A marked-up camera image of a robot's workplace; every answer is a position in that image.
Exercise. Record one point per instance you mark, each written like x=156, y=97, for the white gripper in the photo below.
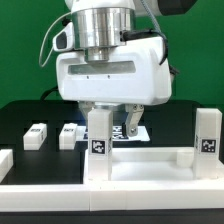
x=136, y=73

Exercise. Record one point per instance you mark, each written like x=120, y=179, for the fiducial marker sheet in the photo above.
x=82, y=134

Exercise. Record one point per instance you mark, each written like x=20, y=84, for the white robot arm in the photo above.
x=103, y=59

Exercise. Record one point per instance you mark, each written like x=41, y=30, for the white L-shaped obstacle fence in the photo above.
x=99, y=196

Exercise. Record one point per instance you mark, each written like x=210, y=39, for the white desk tabletop panel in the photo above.
x=160, y=164

